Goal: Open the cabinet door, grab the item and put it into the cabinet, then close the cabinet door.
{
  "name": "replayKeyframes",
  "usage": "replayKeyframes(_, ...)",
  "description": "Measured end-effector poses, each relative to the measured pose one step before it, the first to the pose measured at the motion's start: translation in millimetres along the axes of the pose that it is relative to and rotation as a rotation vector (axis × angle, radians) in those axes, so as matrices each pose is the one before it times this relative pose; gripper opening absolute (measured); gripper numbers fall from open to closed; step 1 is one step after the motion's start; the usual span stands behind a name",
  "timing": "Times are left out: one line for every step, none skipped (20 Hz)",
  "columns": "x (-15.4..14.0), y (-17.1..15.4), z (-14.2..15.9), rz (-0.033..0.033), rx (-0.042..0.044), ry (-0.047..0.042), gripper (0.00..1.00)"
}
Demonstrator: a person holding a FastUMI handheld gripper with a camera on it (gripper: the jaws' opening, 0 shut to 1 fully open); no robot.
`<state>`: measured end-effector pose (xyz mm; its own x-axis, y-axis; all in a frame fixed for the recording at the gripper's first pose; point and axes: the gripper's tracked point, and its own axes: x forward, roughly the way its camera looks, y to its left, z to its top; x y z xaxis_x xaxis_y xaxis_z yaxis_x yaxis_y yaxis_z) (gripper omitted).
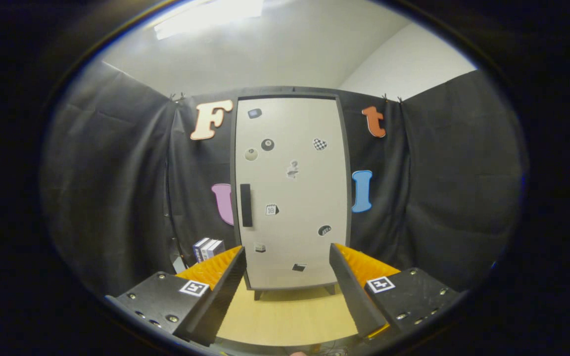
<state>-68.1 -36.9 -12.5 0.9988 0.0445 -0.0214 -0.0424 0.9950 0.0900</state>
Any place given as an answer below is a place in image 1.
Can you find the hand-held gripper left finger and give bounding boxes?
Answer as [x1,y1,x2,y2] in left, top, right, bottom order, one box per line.
[104,245,247,347]

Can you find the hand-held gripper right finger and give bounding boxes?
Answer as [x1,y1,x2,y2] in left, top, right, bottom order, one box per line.
[329,242,464,341]

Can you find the black door handle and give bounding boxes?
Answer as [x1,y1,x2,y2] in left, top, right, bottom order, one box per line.
[240,183,253,227]

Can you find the dark blue book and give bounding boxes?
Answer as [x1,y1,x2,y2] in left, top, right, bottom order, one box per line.
[192,237,209,264]

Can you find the black backdrop cloth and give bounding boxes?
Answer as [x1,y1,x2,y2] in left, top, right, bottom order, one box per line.
[43,59,528,297]

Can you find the dark grey cabinet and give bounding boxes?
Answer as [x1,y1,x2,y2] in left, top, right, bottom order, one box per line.
[230,87,354,301]

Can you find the ceiling light panel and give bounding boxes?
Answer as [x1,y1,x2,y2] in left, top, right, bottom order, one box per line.
[154,0,266,40]

